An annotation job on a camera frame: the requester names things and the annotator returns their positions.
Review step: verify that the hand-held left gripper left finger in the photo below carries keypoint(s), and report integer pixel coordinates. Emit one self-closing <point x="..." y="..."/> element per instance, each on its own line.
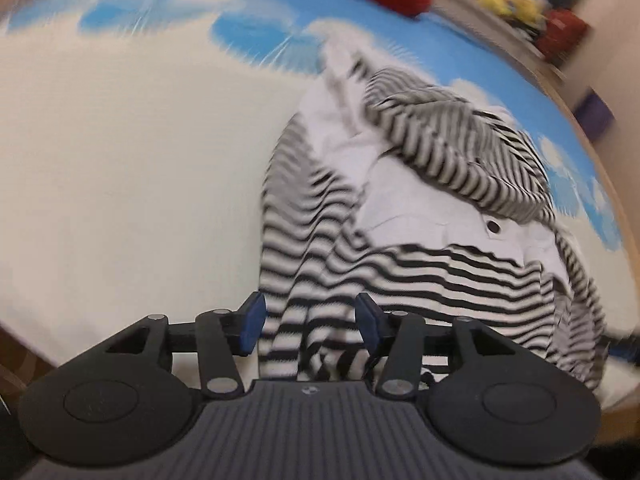
<point x="251" y="325"/>

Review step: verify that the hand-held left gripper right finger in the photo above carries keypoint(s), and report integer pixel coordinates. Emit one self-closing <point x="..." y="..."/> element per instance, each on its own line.
<point x="369" y="325"/>

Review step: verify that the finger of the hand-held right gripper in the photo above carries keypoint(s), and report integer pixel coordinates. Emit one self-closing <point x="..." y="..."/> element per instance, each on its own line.
<point x="627" y="342"/>

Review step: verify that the striped hooded shirt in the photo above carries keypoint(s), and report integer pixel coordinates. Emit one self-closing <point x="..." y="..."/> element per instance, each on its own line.
<point x="425" y="210"/>

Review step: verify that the blue and cream printed bedsheet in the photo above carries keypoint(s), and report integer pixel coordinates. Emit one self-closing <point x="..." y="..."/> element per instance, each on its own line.
<point x="125" y="185"/>

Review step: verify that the dark red cushion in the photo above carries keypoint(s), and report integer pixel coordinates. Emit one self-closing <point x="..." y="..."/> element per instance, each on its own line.
<point x="565" y="35"/>

